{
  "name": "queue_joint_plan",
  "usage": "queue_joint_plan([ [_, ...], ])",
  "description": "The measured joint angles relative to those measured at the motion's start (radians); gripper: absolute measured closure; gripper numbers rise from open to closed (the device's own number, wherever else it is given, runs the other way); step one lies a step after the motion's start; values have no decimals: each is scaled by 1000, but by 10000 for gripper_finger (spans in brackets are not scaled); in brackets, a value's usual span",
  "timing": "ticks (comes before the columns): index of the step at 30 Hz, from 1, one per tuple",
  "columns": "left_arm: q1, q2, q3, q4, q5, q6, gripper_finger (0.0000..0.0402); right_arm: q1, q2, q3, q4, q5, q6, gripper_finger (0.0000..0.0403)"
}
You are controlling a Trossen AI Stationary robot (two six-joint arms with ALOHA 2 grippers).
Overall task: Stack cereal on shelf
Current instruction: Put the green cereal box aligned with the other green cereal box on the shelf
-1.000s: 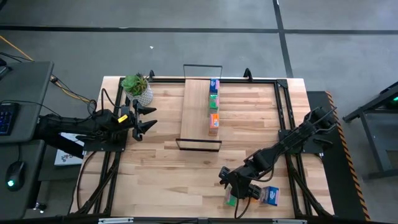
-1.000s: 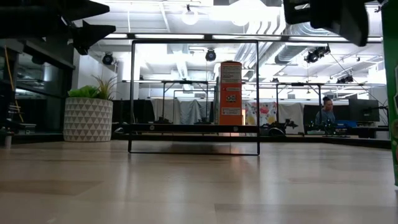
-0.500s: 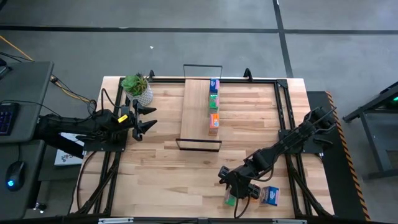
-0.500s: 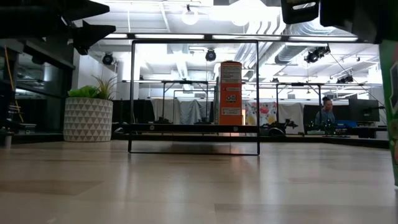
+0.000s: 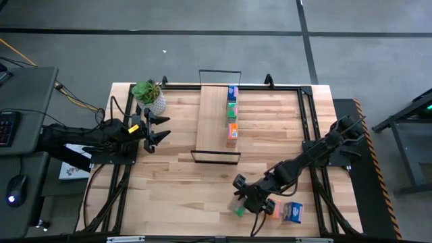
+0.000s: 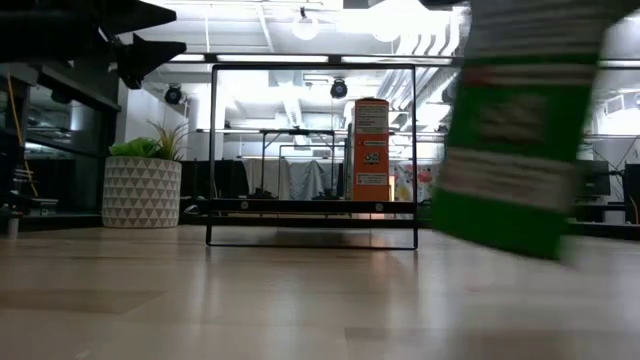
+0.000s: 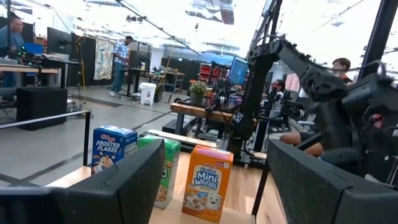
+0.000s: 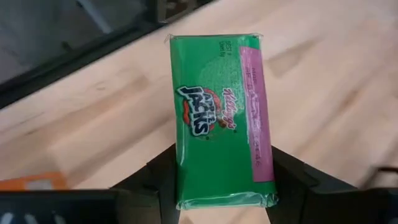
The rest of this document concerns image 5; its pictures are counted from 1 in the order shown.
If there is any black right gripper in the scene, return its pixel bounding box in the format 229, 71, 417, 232
233, 173, 276, 215

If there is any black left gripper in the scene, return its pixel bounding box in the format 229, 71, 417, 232
128, 107, 171, 155

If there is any green mini cereal box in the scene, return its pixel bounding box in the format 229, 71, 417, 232
227, 195, 247, 218
225, 102, 239, 124

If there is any orange mini cereal box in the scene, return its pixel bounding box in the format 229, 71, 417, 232
225, 122, 239, 149
269, 198, 283, 219

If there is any blue mini cereal box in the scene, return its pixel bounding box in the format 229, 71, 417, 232
281, 201, 304, 224
226, 84, 240, 104

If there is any green plant white patterned pot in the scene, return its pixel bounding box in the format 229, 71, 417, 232
130, 79, 167, 116

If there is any white printed cardboard box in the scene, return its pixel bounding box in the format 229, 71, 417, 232
59, 147, 92, 180

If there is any black platform hazard striped edge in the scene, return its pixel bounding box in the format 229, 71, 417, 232
332, 98, 402, 240

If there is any grey desk top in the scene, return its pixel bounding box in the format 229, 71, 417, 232
0, 151, 50, 239
0, 66, 59, 156

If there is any black backlit keyboard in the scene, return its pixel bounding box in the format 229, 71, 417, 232
0, 111, 21, 148

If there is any black computer mouse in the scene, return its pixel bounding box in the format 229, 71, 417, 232
5, 174, 28, 207

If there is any small black device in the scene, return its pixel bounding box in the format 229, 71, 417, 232
0, 63, 14, 87

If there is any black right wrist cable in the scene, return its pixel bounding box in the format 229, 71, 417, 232
250, 211, 268, 238

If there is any black aluminium table frame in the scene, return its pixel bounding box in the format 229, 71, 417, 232
80, 74, 360, 237

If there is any wooden shelf black metal frame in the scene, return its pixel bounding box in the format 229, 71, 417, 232
190, 70, 242, 165

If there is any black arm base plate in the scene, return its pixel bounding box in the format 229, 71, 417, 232
90, 148, 138, 166
302, 140, 352, 167

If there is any black floor cable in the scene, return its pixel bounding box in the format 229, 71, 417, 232
53, 80, 106, 131

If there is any yellow cable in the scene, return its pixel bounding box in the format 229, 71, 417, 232
0, 38, 104, 114

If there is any grey table black frame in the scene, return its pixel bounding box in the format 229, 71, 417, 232
371, 88, 432, 195

